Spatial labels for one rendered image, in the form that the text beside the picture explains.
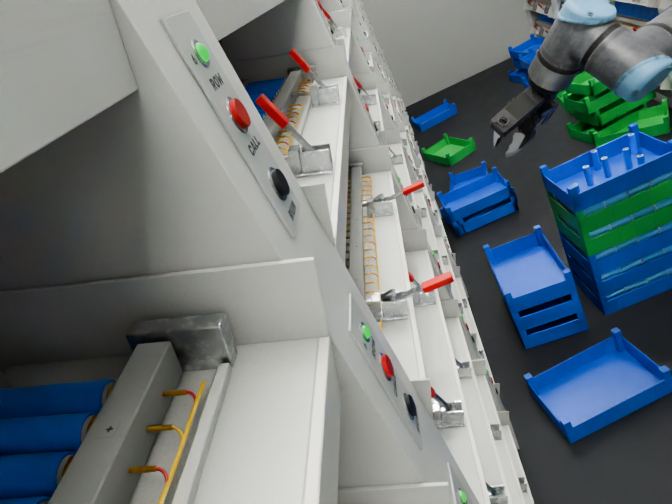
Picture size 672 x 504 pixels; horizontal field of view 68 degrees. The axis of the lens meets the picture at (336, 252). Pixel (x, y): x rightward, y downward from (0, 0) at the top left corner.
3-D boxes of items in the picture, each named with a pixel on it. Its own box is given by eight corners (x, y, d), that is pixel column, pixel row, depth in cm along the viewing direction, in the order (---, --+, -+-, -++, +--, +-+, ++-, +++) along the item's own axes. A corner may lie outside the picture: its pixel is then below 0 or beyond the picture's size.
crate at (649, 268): (655, 228, 168) (651, 209, 165) (697, 257, 150) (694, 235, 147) (569, 265, 173) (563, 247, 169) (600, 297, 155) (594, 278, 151)
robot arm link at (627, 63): (694, 47, 86) (635, 8, 91) (652, 78, 84) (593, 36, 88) (663, 86, 95) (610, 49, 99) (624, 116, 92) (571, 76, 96)
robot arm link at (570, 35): (602, 25, 86) (558, -6, 90) (565, 83, 97) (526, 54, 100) (631, 10, 90) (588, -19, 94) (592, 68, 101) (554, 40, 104)
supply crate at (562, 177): (638, 145, 154) (633, 122, 151) (683, 165, 136) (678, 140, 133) (545, 188, 159) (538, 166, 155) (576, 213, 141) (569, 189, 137)
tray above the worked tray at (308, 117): (350, 101, 90) (339, 17, 83) (344, 299, 38) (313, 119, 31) (241, 116, 92) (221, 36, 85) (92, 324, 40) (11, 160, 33)
